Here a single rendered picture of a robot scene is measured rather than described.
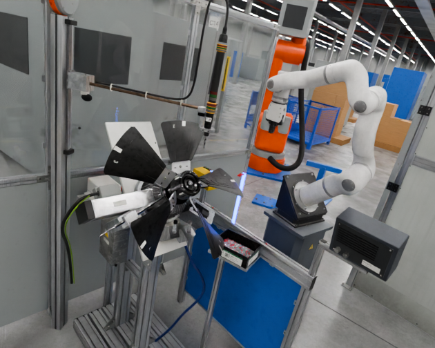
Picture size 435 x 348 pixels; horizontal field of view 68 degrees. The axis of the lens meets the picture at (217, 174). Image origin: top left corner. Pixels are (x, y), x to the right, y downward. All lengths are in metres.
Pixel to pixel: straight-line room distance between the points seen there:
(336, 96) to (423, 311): 6.93
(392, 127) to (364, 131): 8.84
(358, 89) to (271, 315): 1.26
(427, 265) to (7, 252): 2.88
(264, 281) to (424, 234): 1.50
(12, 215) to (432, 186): 2.78
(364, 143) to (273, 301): 0.96
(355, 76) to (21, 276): 2.07
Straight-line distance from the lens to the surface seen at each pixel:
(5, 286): 2.28
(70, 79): 1.66
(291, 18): 5.26
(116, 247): 1.82
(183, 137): 1.58
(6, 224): 2.05
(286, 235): 1.95
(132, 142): 1.38
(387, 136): 10.50
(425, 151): 2.87
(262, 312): 2.03
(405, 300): 3.23
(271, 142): 5.32
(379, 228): 1.48
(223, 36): 1.41
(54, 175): 1.83
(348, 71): 1.60
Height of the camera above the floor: 1.80
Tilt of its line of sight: 21 degrees down
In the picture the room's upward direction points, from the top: 11 degrees clockwise
